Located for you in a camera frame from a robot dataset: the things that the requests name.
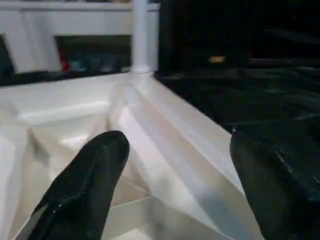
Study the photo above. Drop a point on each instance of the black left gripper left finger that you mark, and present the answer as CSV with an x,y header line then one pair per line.
x,y
82,190

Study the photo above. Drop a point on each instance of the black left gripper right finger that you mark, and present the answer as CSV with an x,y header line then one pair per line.
x,y
282,180

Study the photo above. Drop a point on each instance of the white plastic table top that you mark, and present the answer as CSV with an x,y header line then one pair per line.
x,y
165,150

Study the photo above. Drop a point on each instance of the white plastic table leg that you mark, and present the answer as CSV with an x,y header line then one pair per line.
x,y
141,35

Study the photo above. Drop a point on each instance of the black mat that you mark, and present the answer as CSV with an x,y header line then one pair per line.
x,y
250,95

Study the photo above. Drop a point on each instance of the black furniture with gold label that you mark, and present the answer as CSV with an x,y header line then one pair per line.
x,y
240,30

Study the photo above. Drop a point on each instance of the white cabinet with glass doors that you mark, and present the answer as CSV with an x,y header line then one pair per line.
x,y
75,30

